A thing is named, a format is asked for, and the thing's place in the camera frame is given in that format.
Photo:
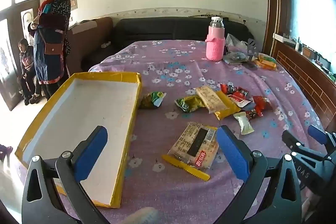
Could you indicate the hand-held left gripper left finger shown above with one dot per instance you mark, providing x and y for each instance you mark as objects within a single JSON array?
[{"x": 92, "y": 150}]

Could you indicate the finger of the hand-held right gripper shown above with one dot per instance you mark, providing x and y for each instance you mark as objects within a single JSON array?
[
  {"x": 292, "y": 140},
  {"x": 316, "y": 133}
]

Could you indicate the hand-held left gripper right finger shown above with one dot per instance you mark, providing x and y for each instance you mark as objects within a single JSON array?
[{"x": 232, "y": 153}]

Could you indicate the pale white snack packet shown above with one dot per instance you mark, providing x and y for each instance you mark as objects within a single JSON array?
[{"x": 244, "y": 124}]

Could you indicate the large clear cracker packet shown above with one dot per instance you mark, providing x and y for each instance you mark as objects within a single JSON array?
[{"x": 194, "y": 145}]

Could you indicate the yellow snack packet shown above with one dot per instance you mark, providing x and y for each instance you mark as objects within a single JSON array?
[{"x": 226, "y": 110}]

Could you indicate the red packet with yellow print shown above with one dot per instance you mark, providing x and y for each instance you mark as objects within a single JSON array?
[{"x": 261, "y": 103}]

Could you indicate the yellow-edged white box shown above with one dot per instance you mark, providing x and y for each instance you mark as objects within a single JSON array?
[{"x": 92, "y": 98}]

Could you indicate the beige cracker packet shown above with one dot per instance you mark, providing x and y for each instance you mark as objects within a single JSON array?
[{"x": 210, "y": 98}]

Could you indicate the red and black candy packet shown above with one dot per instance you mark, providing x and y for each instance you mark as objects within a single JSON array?
[{"x": 231, "y": 89}]

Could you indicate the green snack packet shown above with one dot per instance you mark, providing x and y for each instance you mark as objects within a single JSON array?
[
  {"x": 152, "y": 100},
  {"x": 189, "y": 104}
]

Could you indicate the small dark red packet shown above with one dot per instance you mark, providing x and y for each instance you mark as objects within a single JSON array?
[{"x": 253, "y": 113}]

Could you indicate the brown brick-pattern headboard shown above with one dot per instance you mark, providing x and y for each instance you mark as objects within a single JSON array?
[{"x": 304, "y": 77}]

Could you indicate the yellow and green snack packets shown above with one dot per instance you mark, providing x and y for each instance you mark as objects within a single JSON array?
[{"x": 265, "y": 61}]

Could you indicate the purple shoe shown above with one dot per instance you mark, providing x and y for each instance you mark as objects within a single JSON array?
[{"x": 5, "y": 151}]

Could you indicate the black phone stand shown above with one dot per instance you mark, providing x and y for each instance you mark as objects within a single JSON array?
[{"x": 252, "y": 48}]

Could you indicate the small white object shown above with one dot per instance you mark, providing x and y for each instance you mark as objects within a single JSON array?
[{"x": 106, "y": 44}]

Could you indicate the pink sleeved bottle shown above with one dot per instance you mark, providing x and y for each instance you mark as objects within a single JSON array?
[{"x": 215, "y": 43}]

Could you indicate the clear plastic bag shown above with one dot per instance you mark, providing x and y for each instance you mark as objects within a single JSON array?
[{"x": 235, "y": 41}]

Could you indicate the black sofa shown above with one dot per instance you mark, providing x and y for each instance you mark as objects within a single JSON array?
[{"x": 162, "y": 29}]

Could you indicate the wooden glass door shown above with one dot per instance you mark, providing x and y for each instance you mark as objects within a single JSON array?
[{"x": 10, "y": 29}]

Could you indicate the small wall frame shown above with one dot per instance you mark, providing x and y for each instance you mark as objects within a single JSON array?
[{"x": 73, "y": 2}]

